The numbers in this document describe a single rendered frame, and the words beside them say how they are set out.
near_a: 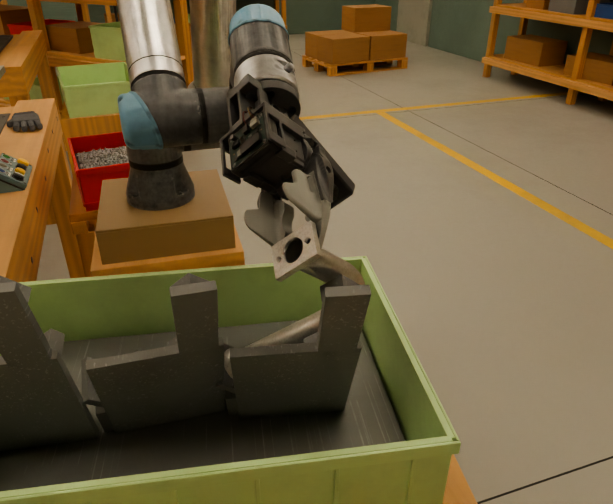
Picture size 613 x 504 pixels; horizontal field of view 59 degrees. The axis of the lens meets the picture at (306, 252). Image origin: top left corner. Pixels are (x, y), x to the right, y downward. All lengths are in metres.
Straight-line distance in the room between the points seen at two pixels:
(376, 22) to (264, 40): 7.34
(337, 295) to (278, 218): 0.11
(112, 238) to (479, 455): 1.34
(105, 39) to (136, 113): 3.65
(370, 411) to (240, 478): 0.27
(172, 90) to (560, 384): 1.88
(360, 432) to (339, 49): 6.69
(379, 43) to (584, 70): 2.58
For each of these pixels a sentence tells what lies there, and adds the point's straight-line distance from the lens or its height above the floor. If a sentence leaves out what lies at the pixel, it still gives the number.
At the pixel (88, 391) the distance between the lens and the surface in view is 0.75.
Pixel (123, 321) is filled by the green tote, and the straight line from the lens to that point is 0.98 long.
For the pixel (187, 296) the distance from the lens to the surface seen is 0.54.
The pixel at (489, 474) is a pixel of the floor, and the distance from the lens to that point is 1.91.
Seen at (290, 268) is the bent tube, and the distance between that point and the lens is 0.52.
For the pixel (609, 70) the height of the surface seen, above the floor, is 0.40.
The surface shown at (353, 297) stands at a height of 1.13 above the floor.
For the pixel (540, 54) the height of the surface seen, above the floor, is 0.40.
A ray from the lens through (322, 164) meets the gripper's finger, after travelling 0.56.
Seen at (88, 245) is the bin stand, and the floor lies 0.70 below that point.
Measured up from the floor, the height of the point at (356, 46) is 0.34.
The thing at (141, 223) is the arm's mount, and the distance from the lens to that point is 1.18.
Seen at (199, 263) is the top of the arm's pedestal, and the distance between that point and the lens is 1.19.
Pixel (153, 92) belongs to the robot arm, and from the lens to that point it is 0.76.
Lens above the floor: 1.43
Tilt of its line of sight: 29 degrees down
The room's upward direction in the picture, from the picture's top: straight up
